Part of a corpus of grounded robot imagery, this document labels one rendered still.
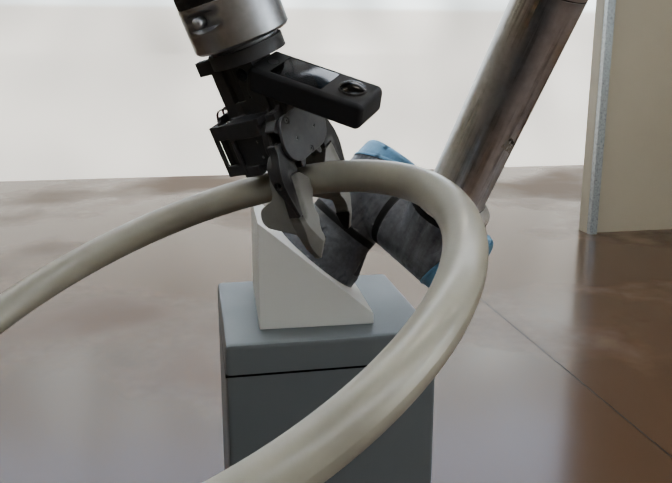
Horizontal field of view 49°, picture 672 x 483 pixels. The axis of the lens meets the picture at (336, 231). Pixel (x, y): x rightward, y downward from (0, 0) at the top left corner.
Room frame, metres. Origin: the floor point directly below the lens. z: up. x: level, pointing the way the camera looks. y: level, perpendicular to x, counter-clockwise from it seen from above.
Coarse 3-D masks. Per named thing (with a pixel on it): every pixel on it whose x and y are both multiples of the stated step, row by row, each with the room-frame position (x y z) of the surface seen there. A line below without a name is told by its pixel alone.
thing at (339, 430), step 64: (256, 192) 0.72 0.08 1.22; (320, 192) 0.70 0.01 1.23; (384, 192) 0.63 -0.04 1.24; (448, 192) 0.53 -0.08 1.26; (64, 256) 0.70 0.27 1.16; (448, 256) 0.44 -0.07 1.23; (0, 320) 0.64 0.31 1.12; (448, 320) 0.38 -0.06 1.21; (384, 384) 0.34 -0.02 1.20; (320, 448) 0.31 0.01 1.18
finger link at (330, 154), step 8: (328, 144) 0.73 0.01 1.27; (320, 152) 0.73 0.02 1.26; (328, 152) 0.73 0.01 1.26; (312, 160) 0.73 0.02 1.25; (320, 160) 0.72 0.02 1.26; (328, 160) 0.72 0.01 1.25; (336, 160) 0.74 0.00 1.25; (336, 192) 0.73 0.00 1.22; (344, 192) 0.74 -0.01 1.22; (336, 200) 0.74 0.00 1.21; (344, 200) 0.73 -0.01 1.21; (336, 208) 0.74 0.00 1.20; (344, 208) 0.74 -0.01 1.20; (344, 216) 0.74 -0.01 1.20; (344, 224) 0.75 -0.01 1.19
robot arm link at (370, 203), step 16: (368, 144) 1.48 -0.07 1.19; (384, 144) 1.46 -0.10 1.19; (400, 160) 1.43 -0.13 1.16; (352, 192) 1.43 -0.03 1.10; (352, 208) 1.42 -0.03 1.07; (368, 208) 1.41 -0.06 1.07; (384, 208) 1.39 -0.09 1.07; (352, 224) 1.42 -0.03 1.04; (368, 224) 1.41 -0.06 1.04; (368, 240) 1.43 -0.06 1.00
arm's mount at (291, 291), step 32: (256, 224) 1.36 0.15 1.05; (256, 256) 1.40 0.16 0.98; (288, 256) 1.34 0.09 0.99; (256, 288) 1.43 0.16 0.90; (288, 288) 1.34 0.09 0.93; (320, 288) 1.35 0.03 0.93; (352, 288) 1.45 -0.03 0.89; (288, 320) 1.34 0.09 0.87; (320, 320) 1.35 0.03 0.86; (352, 320) 1.36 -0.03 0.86
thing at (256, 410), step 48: (240, 288) 1.59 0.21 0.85; (384, 288) 1.59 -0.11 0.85; (240, 336) 1.29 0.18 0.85; (288, 336) 1.29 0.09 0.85; (336, 336) 1.29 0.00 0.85; (384, 336) 1.30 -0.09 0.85; (240, 384) 1.25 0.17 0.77; (288, 384) 1.27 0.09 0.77; (336, 384) 1.28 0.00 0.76; (432, 384) 1.32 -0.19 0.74; (240, 432) 1.25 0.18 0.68; (384, 432) 1.30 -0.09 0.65; (432, 432) 1.32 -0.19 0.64; (336, 480) 1.28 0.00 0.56; (384, 480) 1.30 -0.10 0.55
